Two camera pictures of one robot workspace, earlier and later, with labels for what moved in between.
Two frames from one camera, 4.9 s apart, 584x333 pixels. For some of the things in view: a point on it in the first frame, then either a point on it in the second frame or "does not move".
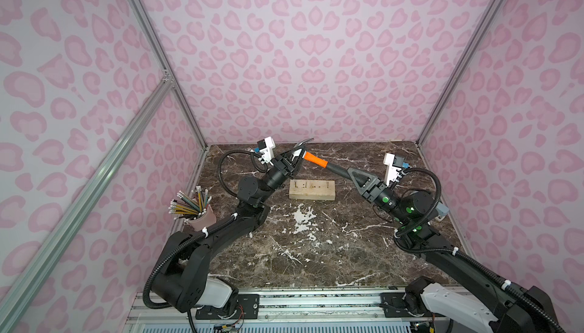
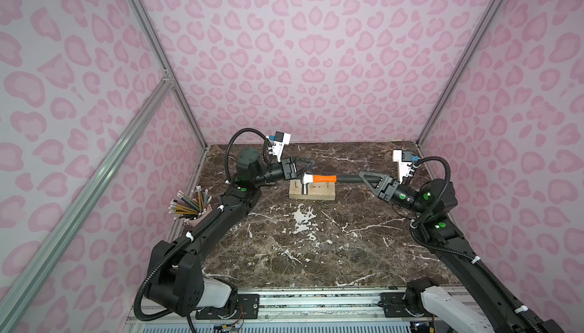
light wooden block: [312, 189] does not move
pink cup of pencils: [197, 210] does not move
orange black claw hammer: [301, 153] to [307, 178]
